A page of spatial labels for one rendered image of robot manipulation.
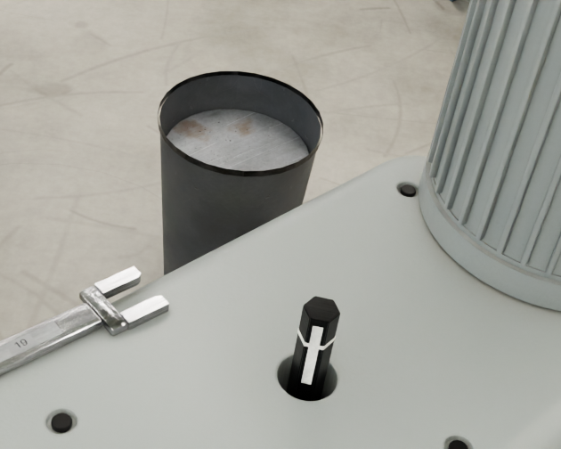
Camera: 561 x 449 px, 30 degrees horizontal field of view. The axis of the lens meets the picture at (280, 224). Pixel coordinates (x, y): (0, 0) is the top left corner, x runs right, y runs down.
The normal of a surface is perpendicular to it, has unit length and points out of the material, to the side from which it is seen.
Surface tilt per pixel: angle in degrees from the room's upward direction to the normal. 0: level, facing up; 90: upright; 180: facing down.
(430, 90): 0
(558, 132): 90
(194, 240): 94
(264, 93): 86
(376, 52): 0
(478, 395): 0
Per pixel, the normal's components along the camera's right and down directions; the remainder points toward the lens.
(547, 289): -0.29, 0.62
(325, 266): 0.12, -0.74
